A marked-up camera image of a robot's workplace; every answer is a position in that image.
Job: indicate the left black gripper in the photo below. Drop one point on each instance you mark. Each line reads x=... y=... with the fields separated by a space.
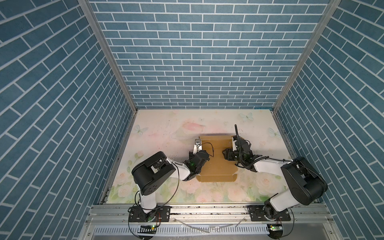
x=191 y=155

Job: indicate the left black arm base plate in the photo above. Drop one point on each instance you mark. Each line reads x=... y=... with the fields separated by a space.
x=137 y=215

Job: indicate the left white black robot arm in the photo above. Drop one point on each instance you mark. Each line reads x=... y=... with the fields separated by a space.
x=152 y=173

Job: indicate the floral table mat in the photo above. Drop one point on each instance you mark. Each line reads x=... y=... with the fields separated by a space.
x=174 y=132

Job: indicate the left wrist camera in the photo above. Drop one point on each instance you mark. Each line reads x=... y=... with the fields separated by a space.
x=197 y=146

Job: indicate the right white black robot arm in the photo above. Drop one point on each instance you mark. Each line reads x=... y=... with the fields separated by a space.
x=305 y=184

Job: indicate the aluminium front rail frame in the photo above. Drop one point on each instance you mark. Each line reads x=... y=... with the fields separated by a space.
x=313 y=222

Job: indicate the brown cardboard paper box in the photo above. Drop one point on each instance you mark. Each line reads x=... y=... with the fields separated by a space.
x=217 y=169

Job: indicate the white slotted cable duct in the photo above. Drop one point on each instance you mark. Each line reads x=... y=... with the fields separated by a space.
x=180 y=230

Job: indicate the green circuit board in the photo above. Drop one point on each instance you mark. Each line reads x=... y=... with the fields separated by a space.
x=142 y=230
x=275 y=228

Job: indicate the clear cable tie strip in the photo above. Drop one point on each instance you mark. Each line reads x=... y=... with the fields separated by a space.
x=210 y=228

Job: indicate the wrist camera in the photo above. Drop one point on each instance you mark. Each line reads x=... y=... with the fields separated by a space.
x=197 y=146
x=235 y=144

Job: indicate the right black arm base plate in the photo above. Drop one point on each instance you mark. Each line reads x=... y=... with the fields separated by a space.
x=260 y=213

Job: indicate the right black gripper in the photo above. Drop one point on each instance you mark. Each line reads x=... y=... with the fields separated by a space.
x=228 y=154

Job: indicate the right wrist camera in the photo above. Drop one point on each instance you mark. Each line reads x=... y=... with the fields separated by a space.
x=235 y=144

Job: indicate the right green circuit board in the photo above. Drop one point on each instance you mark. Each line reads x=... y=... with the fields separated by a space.
x=275 y=228

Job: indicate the left green circuit board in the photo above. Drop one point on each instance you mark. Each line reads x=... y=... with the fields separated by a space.
x=142 y=230

